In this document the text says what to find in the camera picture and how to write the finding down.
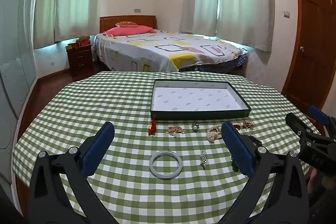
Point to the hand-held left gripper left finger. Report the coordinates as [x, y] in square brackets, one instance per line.
[97, 150]

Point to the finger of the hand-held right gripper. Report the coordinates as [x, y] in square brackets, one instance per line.
[319, 115]
[299, 127]

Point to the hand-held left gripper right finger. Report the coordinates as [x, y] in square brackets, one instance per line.
[237, 150]

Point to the red and gold charm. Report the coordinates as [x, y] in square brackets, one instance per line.
[248, 125]

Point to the white jade bangle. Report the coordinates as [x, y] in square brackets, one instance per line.
[152, 165]

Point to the red knot charm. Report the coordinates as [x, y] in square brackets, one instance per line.
[151, 129]

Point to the green tray with white lining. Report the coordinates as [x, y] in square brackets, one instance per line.
[194, 99]

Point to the silver brooch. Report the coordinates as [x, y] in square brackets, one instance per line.
[203, 159]

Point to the green checkered tablecloth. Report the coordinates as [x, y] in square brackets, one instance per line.
[105, 108]

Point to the pearl flower brooch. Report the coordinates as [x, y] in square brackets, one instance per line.
[195, 128]

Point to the wooden door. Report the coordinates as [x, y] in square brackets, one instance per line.
[312, 43]

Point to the dark wooden nightstand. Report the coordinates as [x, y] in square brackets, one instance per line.
[80, 61]

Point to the small dark box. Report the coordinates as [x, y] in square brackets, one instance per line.
[70, 47]

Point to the red box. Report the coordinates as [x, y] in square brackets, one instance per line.
[83, 43]

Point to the brown plush toy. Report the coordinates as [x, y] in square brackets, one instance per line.
[83, 38]

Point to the patterned bedspread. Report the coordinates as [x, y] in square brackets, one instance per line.
[157, 48]

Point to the pink pillow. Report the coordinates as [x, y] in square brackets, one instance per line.
[128, 30]

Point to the glass wardrobe door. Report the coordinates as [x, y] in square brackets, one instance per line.
[15, 56]

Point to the wooden bed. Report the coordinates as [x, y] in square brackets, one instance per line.
[128, 20]

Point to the wall light switch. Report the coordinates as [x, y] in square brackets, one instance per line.
[286, 14]

